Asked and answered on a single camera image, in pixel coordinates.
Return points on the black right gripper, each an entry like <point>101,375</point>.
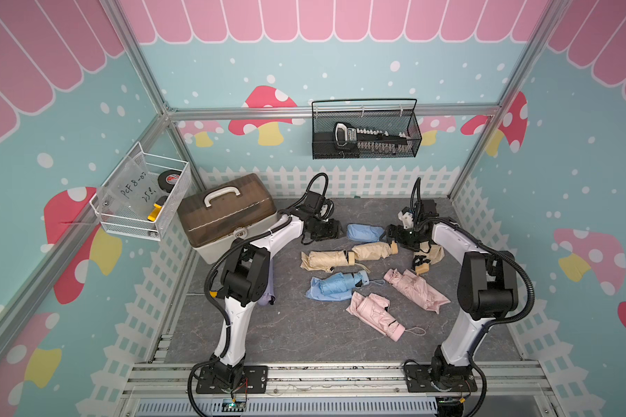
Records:
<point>389,230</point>

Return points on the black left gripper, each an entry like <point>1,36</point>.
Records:
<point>332,230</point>

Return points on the beige umbrella sleeve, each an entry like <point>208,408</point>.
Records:
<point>433,251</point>

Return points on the pink umbrella sleeve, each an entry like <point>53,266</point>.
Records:
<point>416,289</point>

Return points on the light blue sleeved umbrella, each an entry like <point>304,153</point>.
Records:
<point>339,287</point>

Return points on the pink sleeved umbrella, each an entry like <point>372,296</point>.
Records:
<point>373,310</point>

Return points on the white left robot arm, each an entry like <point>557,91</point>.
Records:
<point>241,276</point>

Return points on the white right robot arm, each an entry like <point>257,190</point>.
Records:
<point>492,289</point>

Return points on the small blue sleeved umbrella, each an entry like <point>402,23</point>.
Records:
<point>364,233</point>

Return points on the beige sleeved umbrella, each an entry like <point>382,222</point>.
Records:
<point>374,251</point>

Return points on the purple sleeved umbrella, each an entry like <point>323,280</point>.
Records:
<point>268,297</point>

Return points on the socket set in basket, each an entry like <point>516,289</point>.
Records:
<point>348,139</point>

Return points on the brown and cream toolbox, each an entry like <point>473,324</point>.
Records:
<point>214,219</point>

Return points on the black tape roll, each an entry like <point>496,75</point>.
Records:
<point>168,179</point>

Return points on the yellow tool in bin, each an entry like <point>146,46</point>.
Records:
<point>157,208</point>

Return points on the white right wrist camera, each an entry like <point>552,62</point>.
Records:
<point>405,216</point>

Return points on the black wire mesh basket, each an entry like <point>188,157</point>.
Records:
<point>365,128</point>

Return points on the clear plastic wall bin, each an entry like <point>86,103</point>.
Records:
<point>124,201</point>

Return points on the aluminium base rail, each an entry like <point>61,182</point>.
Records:
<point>513,388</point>

